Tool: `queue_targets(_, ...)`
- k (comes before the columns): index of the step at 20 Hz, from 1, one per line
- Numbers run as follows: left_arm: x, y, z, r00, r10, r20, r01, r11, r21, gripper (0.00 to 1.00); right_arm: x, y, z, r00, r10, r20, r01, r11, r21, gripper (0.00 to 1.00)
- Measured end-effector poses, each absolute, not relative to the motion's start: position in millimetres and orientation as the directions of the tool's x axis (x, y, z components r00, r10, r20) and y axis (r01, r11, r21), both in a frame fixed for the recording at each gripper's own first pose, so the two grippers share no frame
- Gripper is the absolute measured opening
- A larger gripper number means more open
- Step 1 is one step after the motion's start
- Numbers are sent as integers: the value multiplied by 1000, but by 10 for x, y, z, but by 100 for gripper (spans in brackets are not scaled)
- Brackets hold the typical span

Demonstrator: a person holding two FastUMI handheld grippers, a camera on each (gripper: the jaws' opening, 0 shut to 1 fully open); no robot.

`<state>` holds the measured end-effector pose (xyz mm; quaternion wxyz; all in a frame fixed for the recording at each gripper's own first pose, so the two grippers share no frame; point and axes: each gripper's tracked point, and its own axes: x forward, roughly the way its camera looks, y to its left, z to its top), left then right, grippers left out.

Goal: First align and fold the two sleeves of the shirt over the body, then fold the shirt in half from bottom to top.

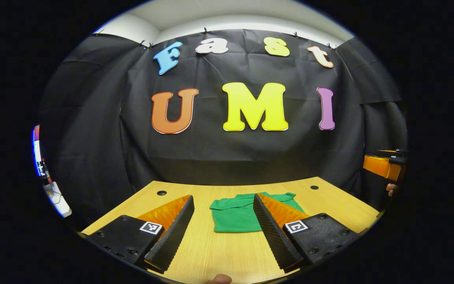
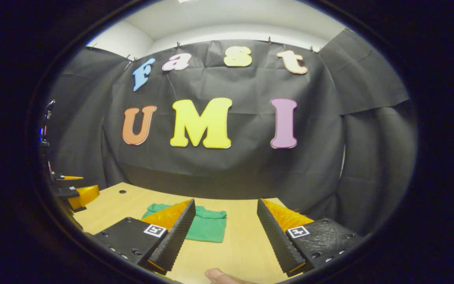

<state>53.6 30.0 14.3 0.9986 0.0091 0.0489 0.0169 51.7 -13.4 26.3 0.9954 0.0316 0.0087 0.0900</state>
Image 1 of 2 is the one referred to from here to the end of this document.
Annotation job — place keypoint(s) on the green T-shirt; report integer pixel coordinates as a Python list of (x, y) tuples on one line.
[(235, 217)]

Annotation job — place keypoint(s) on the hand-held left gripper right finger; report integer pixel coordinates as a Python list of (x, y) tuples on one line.
[(274, 236)]

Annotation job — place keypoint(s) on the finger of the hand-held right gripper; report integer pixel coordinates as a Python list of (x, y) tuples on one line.
[(400, 151), (378, 165)]

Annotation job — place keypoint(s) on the black backdrop cloth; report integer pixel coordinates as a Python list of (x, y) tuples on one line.
[(242, 157)]

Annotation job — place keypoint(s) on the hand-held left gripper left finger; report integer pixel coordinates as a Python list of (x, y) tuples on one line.
[(172, 236)]

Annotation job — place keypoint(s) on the bright coloured screen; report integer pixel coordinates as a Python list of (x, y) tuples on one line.
[(37, 150)]

